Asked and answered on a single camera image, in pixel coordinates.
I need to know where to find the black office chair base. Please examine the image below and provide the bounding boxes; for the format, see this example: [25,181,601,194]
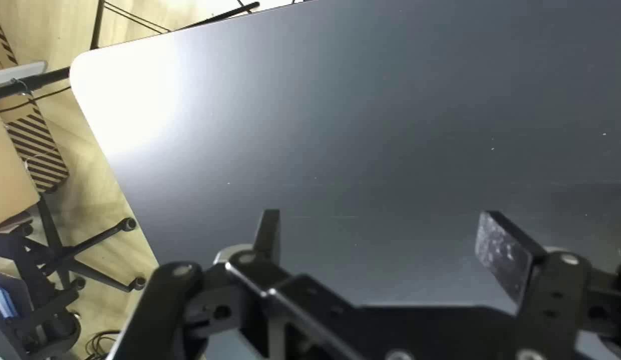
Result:
[0,192,148,360]

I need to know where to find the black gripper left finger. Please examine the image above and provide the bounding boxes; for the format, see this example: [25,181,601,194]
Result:
[111,208,306,360]

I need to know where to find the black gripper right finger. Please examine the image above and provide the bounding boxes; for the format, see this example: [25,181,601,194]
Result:
[472,208,621,360]

